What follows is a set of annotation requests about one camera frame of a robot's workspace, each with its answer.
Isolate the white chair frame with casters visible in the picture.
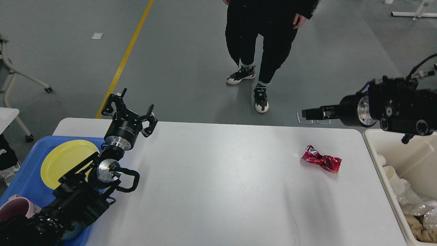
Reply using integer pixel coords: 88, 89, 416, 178
0, 34, 53, 143

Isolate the crushed red soda can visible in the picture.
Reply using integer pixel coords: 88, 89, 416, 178
301, 145, 342, 174

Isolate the person's left hand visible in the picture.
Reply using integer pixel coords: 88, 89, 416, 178
293, 13, 308, 29

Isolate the white stand base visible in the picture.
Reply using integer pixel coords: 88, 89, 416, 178
391, 0, 437, 20

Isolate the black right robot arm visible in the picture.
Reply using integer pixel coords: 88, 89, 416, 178
297, 54, 437, 144

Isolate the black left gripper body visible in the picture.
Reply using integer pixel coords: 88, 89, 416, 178
104, 119, 142, 151

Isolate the clear floor plate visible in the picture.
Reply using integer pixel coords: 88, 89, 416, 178
296, 112, 314, 124
316, 119, 332, 125

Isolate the white side table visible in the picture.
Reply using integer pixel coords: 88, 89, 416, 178
0, 107, 20, 134

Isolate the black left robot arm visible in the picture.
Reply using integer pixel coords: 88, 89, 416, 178
1, 88, 158, 246

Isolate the white paper cup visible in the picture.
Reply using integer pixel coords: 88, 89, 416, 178
376, 153, 387, 167
383, 165, 405, 195

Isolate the dark green mug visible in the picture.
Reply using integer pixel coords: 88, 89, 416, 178
61, 222, 84, 241

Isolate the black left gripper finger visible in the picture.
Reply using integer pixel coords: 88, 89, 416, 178
101, 88, 133, 121
135, 104, 158, 138

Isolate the person in black coat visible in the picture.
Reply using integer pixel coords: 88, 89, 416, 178
224, 0, 320, 113

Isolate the foil inside bin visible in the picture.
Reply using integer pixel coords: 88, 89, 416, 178
423, 208, 437, 230

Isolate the yellow plastic plate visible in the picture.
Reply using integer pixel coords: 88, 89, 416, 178
40, 140, 100, 190

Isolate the pink ribbed mug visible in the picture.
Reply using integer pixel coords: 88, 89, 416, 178
0, 194, 42, 222

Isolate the beige plastic bin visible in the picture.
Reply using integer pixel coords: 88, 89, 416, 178
363, 129, 437, 246

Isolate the brown paper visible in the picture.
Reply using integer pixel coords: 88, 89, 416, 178
404, 215, 437, 243

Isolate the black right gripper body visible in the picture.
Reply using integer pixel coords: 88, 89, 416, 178
339, 94, 377, 128

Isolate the clear floor plate left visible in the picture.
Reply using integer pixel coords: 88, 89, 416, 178
296, 112, 314, 124

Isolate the white paper scrap on floor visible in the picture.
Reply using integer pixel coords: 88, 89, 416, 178
91, 32, 104, 40

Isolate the clear floor plate right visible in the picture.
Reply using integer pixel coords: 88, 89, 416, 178
316, 119, 332, 125

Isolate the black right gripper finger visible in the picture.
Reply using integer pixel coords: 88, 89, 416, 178
302, 112, 339, 120
302, 105, 340, 115

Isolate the aluminium foil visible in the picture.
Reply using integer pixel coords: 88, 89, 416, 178
395, 179, 436, 216

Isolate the blue plastic tray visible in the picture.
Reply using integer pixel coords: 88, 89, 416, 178
0, 136, 110, 246

